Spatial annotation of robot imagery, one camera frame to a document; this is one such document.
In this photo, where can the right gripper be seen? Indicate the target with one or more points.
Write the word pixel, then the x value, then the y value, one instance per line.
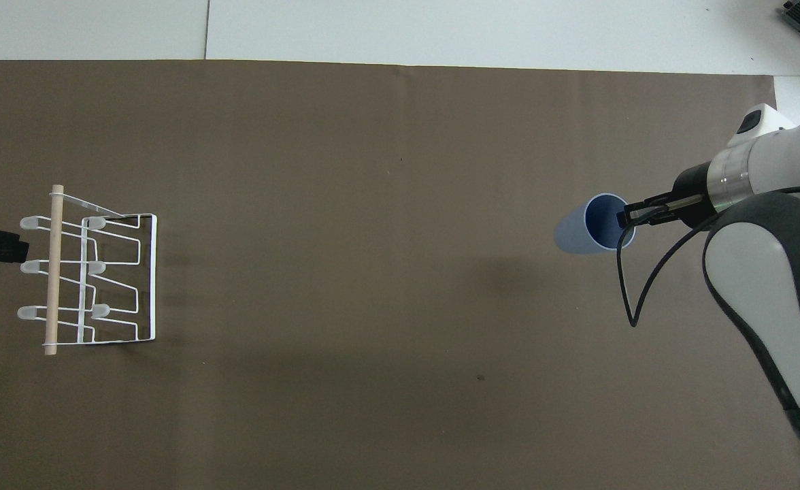
pixel 692 187

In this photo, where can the blue plastic cup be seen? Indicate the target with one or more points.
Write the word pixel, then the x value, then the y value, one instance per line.
pixel 580 235

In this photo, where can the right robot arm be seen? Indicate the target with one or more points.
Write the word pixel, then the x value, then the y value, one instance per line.
pixel 767 272

